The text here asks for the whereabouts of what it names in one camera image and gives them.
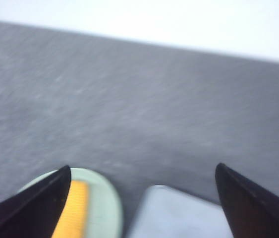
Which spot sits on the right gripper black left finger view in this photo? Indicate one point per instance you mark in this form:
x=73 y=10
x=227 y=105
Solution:
x=35 y=212

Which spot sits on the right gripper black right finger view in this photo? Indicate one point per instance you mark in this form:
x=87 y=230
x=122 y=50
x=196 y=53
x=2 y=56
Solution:
x=251 y=210

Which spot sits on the yellow corn cob piece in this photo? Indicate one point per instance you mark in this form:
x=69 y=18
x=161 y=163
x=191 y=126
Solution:
x=73 y=219

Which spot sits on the green oval plate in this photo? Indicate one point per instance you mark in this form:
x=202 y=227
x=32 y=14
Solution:
x=105 y=213

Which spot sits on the silver digital kitchen scale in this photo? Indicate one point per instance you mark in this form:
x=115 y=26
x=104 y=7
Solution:
x=165 y=212

